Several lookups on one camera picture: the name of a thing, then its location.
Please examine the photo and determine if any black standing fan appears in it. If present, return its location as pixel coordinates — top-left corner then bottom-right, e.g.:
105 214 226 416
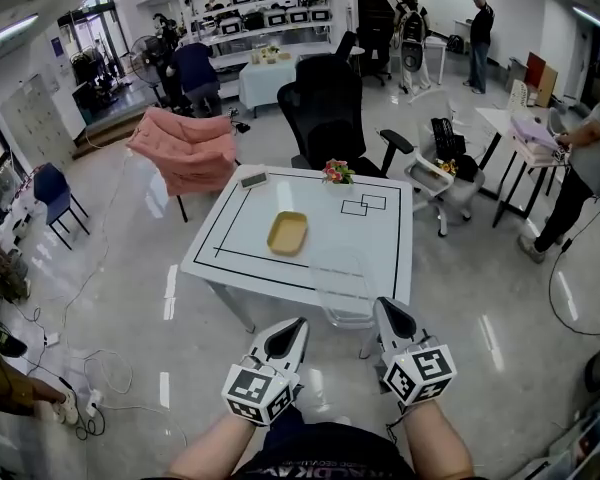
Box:
129 35 167 110

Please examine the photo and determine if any tan board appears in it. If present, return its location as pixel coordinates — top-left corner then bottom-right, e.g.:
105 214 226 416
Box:
534 65 560 109

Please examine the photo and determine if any yellow tray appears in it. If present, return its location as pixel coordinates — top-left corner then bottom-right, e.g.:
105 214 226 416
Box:
266 211 309 258

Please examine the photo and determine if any black swivel chair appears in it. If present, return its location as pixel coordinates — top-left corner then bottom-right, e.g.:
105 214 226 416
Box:
336 30 394 88

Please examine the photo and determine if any person's black shirt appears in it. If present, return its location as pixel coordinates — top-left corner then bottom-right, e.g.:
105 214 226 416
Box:
232 406 417 480

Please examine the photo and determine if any purple folder box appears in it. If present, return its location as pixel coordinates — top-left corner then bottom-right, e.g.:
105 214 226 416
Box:
508 114 562 163

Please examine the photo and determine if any person's right forearm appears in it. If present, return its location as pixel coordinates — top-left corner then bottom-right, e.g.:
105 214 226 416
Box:
398 398 477 480

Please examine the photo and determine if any white table with black lines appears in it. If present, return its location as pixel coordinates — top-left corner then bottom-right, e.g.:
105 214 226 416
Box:
179 164 414 334

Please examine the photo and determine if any clear plastic box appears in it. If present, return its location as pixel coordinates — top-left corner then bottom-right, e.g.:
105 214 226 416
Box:
308 246 377 330

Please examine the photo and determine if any grey locker cabinet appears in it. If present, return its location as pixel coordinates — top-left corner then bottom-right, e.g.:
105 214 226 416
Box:
1 73 77 170

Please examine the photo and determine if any white digital timer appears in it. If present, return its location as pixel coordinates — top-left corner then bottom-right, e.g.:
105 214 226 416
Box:
239 165 270 190

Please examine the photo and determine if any black high-back office chair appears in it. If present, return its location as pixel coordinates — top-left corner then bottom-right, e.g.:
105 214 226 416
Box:
277 55 415 179

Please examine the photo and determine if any white power strip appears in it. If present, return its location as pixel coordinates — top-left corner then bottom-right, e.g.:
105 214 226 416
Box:
84 389 105 418

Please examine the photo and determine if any black mesh basket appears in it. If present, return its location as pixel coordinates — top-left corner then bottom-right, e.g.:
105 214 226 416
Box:
430 117 467 160

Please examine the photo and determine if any small flower bouquet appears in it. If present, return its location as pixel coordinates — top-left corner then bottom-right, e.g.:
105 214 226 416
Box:
321 158 356 186

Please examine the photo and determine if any white desk with black legs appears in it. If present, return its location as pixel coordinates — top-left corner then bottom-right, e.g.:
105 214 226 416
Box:
473 106 572 229

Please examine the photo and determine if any white office chair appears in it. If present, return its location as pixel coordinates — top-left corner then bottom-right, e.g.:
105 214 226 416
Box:
403 90 487 238

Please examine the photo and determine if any blue chair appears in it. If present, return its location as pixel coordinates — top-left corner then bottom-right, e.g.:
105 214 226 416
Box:
33 162 91 251

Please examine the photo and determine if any person's left forearm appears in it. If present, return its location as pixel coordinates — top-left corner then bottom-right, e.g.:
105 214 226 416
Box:
165 407 262 480

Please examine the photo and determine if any white floor cable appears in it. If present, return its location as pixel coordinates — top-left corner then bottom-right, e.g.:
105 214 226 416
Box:
27 152 189 449

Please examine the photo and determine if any white storage shelf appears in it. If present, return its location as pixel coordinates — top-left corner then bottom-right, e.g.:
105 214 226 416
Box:
176 0 342 72

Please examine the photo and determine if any pink cushioned chair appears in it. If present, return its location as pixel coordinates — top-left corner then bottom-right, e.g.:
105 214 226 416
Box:
126 106 239 223

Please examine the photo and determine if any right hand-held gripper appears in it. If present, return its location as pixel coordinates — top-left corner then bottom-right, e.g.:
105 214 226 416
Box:
373 296 458 407

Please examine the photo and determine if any red board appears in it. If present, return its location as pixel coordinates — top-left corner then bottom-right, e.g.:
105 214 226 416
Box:
523 51 546 89

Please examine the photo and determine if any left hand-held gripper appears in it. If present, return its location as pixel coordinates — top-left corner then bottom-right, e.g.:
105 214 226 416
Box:
221 316 310 427

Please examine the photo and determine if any table with pale cloth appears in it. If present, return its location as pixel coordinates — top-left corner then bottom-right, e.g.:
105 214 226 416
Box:
238 55 301 119

